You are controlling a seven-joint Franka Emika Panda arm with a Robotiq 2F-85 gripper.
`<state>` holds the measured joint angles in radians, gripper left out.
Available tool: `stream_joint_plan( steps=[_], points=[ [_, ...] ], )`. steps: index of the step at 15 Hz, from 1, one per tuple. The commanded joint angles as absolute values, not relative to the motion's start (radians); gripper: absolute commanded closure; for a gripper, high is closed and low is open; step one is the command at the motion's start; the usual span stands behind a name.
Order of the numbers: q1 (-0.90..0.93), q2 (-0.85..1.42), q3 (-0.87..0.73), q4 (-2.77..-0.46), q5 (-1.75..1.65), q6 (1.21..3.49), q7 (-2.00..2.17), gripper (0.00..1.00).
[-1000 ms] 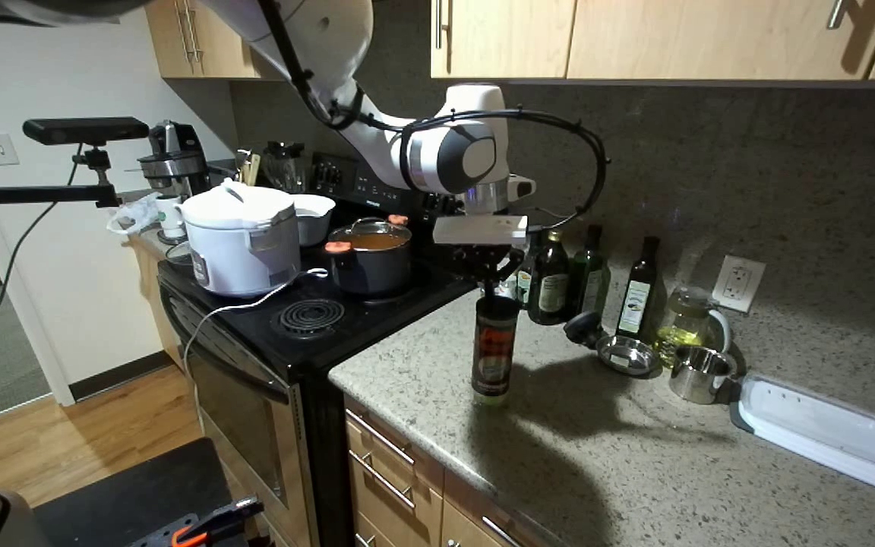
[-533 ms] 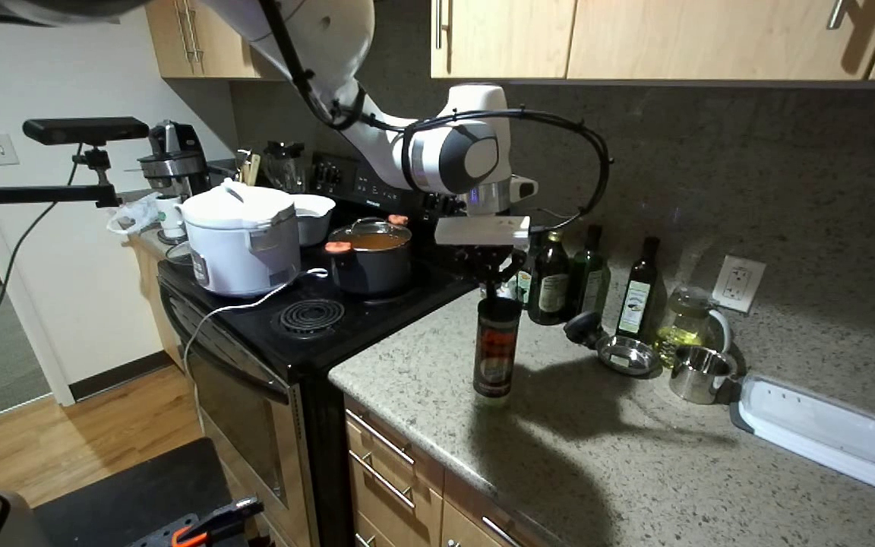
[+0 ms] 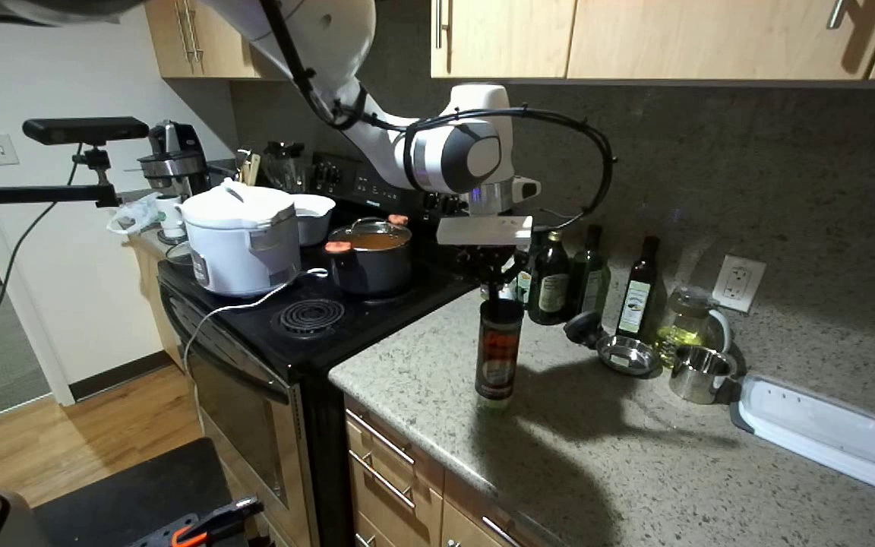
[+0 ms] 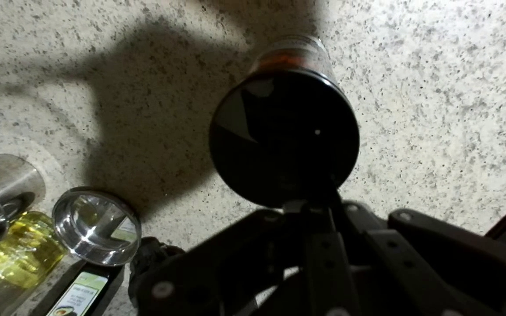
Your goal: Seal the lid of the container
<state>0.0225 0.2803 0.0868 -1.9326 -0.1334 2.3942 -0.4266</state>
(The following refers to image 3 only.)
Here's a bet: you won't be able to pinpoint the white bowl pot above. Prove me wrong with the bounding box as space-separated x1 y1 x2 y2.
288 190 342 253

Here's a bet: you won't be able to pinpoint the metal cup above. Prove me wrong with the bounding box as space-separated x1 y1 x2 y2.
663 341 749 408

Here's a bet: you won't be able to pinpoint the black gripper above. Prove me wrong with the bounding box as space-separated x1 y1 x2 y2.
473 246 535 308

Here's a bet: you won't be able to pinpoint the white rice cooker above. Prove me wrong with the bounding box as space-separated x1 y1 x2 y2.
180 175 304 301

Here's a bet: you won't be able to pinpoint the dark glass kettle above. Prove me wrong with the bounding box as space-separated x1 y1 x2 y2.
257 135 317 193

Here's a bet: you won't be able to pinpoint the tall cylindrical container black label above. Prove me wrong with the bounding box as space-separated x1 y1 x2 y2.
473 293 528 408

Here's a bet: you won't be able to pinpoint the small black round object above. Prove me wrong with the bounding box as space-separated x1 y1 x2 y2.
563 309 609 353

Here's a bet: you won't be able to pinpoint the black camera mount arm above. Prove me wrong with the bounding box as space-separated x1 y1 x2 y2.
0 143 125 211

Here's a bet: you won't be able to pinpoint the black stereo camera bar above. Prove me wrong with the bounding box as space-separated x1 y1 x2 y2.
22 111 151 148

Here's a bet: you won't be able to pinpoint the slim dark green bottle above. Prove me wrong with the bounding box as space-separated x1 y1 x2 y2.
569 221 613 319

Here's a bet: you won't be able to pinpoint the glass jar yellow oil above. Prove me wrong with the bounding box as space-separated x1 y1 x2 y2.
658 286 728 359

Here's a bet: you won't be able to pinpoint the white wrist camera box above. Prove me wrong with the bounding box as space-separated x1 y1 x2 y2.
434 211 539 254

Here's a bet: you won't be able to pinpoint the wooden upper cabinet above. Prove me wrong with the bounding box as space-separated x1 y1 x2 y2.
425 0 875 91

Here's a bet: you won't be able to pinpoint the white wall outlet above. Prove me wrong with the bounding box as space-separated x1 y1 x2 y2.
708 253 769 316

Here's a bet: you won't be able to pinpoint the black orange clamp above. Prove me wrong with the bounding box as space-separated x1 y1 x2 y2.
129 496 269 547

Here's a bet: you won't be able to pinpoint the dark bottle white label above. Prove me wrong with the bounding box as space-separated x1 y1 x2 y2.
613 233 663 343

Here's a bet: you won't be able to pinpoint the white rice cooker cord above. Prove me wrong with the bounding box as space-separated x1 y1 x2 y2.
177 265 332 373

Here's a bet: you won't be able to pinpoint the small metal bowl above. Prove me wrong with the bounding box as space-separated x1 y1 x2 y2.
597 332 661 381

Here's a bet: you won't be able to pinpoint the black coffee maker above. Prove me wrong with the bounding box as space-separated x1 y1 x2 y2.
137 119 209 199

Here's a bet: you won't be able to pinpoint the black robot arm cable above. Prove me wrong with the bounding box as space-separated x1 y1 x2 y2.
253 0 620 241

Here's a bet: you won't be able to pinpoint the thin black camera cable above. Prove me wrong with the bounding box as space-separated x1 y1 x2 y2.
0 148 84 332

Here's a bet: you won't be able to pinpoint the wooden lower drawer cabinet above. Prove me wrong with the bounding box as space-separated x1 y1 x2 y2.
342 391 563 547

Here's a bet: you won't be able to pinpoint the wide dark olive oil bottle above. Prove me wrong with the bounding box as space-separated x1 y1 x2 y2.
525 227 576 327

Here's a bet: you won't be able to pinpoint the black kitchen stove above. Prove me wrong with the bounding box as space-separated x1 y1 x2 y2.
157 148 494 547

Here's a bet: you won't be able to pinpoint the dark pot orange handles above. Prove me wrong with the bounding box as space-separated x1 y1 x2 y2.
324 211 417 301

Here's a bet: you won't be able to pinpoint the metal cabinet handle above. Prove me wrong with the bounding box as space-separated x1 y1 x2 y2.
434 0 455 54
824 0 875 75

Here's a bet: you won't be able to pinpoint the white plastic tray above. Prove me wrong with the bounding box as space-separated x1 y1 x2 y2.
728 367 875 499

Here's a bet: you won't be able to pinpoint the light wooden wall cabinet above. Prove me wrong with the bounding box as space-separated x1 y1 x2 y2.
143 0 284 86

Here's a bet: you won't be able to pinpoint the glass pot lid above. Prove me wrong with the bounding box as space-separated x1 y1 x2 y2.
342 211 415 254

